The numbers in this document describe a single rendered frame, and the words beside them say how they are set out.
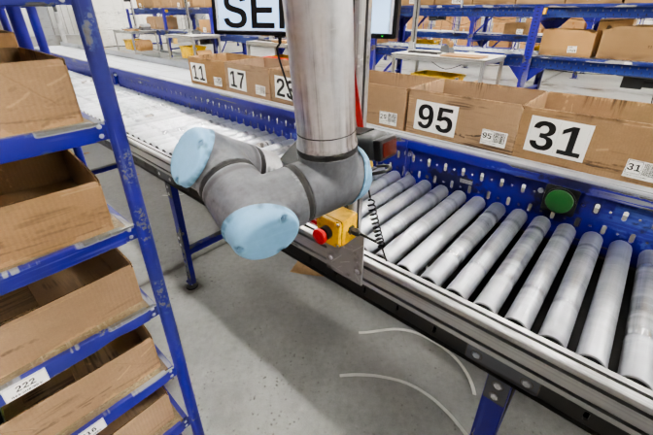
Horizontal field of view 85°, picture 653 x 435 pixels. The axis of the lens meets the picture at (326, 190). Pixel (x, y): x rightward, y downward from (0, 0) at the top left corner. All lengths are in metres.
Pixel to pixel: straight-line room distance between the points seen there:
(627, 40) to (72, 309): 5.43
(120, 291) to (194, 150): 0.43
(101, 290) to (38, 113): 0.35
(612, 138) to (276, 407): 1.39
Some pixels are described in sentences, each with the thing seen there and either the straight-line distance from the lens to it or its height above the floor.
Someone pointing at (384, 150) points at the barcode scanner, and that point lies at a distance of 0.69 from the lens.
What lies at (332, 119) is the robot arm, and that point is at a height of 1.18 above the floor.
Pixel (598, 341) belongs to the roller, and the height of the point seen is 0.75.
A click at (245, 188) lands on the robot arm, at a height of 1.10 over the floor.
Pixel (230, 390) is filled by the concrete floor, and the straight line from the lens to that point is 1.62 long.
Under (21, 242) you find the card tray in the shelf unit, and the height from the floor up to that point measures 0.97.
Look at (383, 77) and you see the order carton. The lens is 1.80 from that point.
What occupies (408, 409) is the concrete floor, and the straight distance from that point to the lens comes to 1.57.
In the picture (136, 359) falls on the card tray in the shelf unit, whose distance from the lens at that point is 0.99.
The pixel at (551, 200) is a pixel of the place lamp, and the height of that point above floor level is 0.81.
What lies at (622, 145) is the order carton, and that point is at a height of 0.99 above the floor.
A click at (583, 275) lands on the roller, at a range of 1.06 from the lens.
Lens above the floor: 1.31
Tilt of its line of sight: 27 degrees down
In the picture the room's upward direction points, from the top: straight up
